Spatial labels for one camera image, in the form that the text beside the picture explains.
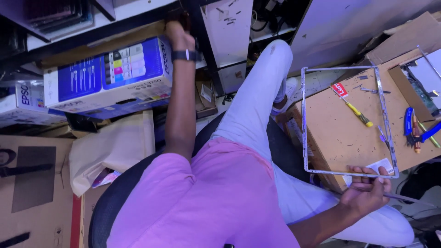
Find green yellow handled screwdriver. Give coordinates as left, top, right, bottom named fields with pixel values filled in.
left=418, top=121, right=441, bottom=149

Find black office chair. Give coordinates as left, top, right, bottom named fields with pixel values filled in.
left=88, top=112, right=311, bottom=248

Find small white blue printer box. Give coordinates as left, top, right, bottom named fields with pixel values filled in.
left=0, top=80, right=67, bottom=127

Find black wristband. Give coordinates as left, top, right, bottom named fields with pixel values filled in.
left=171, top=50, right=201, bottom=63

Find blue handled pliers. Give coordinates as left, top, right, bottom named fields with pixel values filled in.
left=403, top=107, right=441, bottom=147

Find small purple metal bracket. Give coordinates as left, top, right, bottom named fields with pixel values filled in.
left=377, top=125, right=392, bottom=149

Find small metal hinge bracket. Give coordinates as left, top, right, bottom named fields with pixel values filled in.
left=360, top=86, right=392, bottom=95

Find orange handled screwdriver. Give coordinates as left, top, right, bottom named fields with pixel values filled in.
left=412, top=115, right=422, bottom=154

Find red label card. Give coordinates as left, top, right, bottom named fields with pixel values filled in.
left=331, top=82, right=349, bottom=98

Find black bag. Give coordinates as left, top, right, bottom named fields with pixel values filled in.
left=399, top=168, right=441, bottom=208

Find laptop display panel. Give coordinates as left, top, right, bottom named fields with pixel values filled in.
left=405, top=44, right=441, bottom=118

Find person's left hand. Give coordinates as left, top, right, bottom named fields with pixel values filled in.
left=164, top=20, right=197, bottom=53

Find person's right hand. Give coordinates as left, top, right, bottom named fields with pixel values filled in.
left=339, top=166, right=393, bottom=218

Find beige padded envelope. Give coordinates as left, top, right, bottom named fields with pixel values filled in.
left=68, top=110, right=156, bottom=197

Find white trousers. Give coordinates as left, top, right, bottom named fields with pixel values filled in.
left=211, top=39, right=415, bottom=247

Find brown cardboard work box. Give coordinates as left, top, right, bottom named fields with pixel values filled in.
left=283, top=48, right=441, bottom=194

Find silver metal screen frame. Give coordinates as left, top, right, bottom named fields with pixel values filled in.
left=300, top=65, right=400, bottom=180

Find stack of dark laptops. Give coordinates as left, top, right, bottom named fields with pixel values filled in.
left=23, top=0, right=94, bottom=36

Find large blue white printer box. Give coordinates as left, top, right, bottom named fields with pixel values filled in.
left=43, top=36, right=173, bottom=115

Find black cables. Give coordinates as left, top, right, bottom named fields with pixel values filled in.
left=251, top=0, right=297, bottom=36

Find brown cardboard flap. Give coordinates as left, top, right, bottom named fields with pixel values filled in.
left=358, top=11, right=441, bottom=67

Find colourful printed packet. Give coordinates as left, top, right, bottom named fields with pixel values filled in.
left=92, top=168, right=122, bottom=189

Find thin grey metal strip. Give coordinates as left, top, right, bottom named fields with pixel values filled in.
left=349, top=185, right=437, bottom=207

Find pink shirt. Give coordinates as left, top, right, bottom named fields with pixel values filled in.
left=106, top=137, right=301, bottom=248

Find large brown monitor carton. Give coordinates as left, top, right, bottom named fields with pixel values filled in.
left=0, top=135, right=84, bottom=248

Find white shelf unit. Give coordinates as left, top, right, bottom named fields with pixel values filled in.
left=199, top=0, right=255, bottom=95

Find white paper label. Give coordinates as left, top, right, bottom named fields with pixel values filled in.
left=342, top=157, right=395, bottom=187

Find small brown carton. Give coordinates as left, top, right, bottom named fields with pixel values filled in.
left=195, top=79, right=218, bottom=118

